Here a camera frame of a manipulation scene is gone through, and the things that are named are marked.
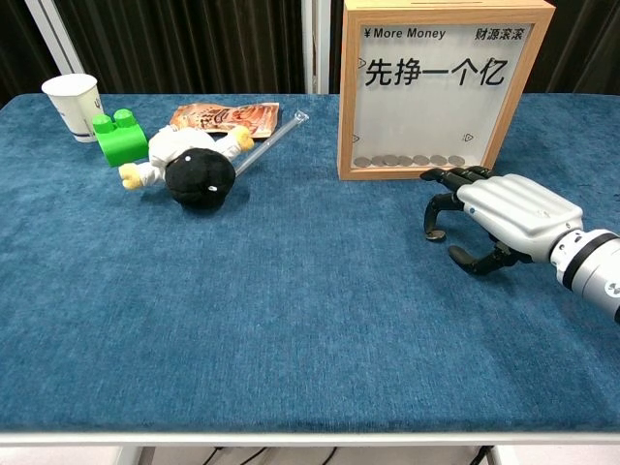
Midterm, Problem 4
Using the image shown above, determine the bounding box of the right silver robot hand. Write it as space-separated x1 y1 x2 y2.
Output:
418 165 585 278

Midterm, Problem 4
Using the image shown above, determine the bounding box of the blue table cloth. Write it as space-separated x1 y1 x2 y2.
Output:
0 92 620 434

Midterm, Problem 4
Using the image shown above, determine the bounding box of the clear glass tube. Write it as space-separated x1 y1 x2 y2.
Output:
233 109 310 176

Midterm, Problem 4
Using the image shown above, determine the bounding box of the orange snack pouch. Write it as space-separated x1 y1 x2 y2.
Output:
169 101 281 140

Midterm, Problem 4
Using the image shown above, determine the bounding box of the plush doll with black head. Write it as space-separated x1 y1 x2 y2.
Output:
117 124 256 211

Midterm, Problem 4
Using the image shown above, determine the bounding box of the green toy building block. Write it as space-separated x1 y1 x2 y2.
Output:
92 108 149 170

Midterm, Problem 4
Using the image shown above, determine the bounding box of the white paper cup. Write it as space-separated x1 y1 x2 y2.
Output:
41 74 106 144

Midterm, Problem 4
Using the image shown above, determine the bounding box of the wooden coin bank box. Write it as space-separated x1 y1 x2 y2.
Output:
337 0 557 182

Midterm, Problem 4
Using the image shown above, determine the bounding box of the white partition post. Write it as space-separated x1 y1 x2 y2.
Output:
300 0 332 95
22 0 90 77

